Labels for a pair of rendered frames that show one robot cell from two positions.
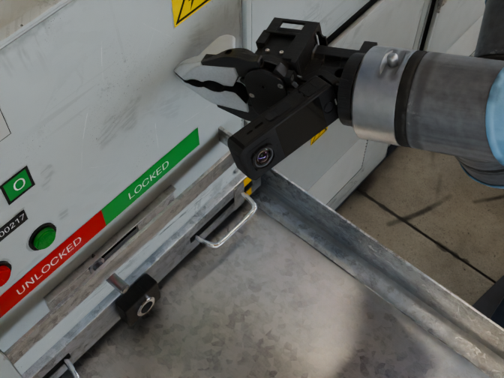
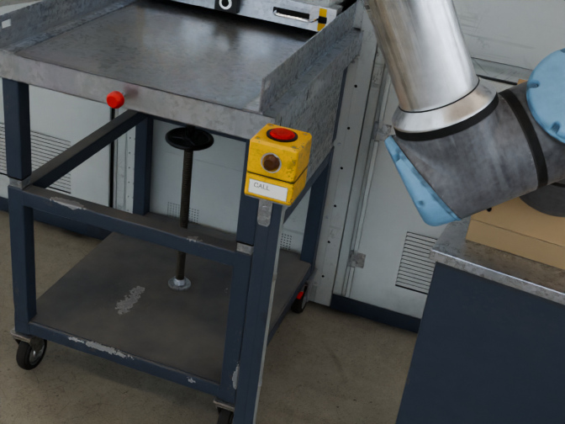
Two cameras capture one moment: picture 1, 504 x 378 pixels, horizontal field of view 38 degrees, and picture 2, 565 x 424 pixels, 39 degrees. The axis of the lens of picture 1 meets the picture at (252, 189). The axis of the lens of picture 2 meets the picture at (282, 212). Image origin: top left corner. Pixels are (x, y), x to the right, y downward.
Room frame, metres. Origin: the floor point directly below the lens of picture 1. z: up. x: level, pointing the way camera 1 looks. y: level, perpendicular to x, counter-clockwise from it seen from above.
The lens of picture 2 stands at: (-0.24, -1.67, 1.40)
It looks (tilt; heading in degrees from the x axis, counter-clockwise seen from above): 29 degrees down; 64
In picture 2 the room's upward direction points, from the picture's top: 8 degrees clockwise
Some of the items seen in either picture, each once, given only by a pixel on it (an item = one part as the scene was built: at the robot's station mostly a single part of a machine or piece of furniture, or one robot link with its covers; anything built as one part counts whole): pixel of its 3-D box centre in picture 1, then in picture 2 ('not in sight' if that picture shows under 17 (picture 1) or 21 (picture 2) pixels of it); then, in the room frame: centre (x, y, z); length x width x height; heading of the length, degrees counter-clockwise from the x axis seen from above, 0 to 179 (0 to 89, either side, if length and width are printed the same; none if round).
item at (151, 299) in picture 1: (139, 301); (227, 1); (0.43, 0.15, 0.90); 0.06 x 0.03 x 0.05; 139
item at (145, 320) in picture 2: not in sight; (186, 188); (0.31, 0.02, 0.46); 0.64 x 0.58 x 0.66; 49
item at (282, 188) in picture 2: not in sight; (278, 163); (0.25, -0.63, 0.85); 0.08 x 0.08 x 0.10; 49
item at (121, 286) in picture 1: (106, 271); not in sight; (0.41, 0.17, 1.02); 0.06 x 0.02 x 0.04; 49
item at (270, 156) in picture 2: not in sight; (270, 164); (0.22, -0.66, 0.87); 0.03 x 0.01 x 0.03; 139
